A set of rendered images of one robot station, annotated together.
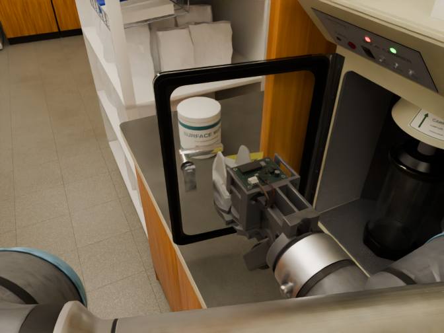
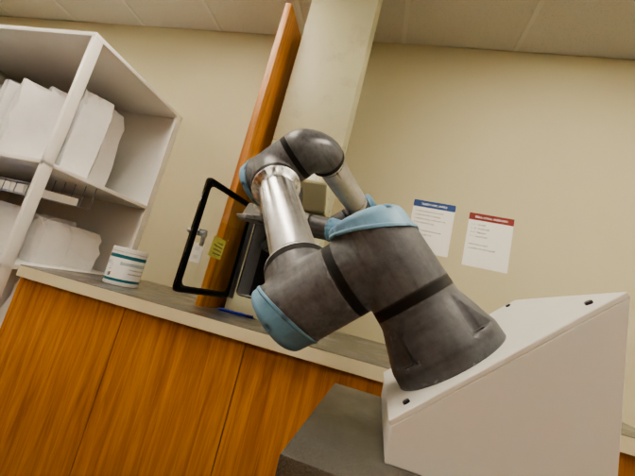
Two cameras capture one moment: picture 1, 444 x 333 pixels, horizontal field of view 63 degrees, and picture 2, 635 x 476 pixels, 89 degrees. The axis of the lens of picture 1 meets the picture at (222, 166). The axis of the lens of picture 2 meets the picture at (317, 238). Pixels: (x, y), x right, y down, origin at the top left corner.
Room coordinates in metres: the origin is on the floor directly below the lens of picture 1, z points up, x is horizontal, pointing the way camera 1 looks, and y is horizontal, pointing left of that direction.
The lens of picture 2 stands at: (-0.46, 0.69, 1.09)
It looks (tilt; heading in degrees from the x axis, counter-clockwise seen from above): 10 degrees up; 308
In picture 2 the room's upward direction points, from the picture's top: 14 degrees clockwise
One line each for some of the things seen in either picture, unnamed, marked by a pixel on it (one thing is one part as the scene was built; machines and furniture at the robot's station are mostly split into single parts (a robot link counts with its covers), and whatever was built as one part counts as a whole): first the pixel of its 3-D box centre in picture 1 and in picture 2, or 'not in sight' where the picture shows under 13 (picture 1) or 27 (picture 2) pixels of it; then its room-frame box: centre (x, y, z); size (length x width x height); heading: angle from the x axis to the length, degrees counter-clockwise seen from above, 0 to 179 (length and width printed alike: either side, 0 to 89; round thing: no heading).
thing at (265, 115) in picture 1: (242, 161); (218, 242); (0.56, -0.04, 1.19); 0.30 x 0.01 x 0.40; 106
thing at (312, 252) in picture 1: (309, 269); not in sight; (0.23, -0.09, 1.30); 0.08 x 0.05 x 0.08; 115
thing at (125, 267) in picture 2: not in sight; (126, 266); (0.97, 0.07, 1.02); 0.13 x 0.13 x 0.15
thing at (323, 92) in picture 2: not in sight; (334, 71); (0.53, -0.38, 2.18); 0.32 x 0.25 x 0.93; 26
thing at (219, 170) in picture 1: (222, 168); (248, 211); (0.39, 0.00, 1.30); 0.09 x 0.03 x 0.06; 25
